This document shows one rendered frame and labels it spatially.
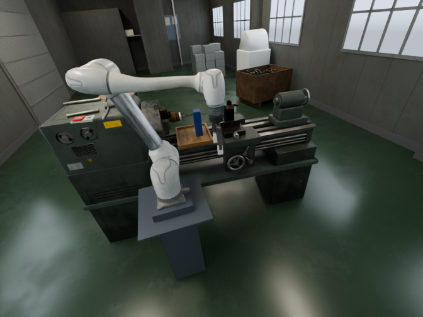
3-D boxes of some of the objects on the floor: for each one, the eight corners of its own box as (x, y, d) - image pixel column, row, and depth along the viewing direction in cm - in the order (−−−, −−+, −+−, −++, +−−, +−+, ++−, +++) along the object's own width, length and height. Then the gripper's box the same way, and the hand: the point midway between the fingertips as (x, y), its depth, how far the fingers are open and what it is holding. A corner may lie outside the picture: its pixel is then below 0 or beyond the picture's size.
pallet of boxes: (218, 72, 788) (217, 42, 729) (225, 76, 730) (224, 43, 670) (193, 76, 768) (189, 45, 708) (197, 80, 709) (194, 47, 649)
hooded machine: (268, 89, 559) (273, 27, 476) (246, 93, 546) (247, 31, 464) (255, 83, 618) (259, 27, 536) (236, 87, 606) (235, 30, 523)
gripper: (205, 106, 113) (208, 139, 125) (213, 124, 93) (215, 161, 105) (218, 104, 114) (219, 137, 126) (228, 121, 93) (229, 158, 106)
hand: (218, 146), depth 115 cm, fingers open, 13 cm apart
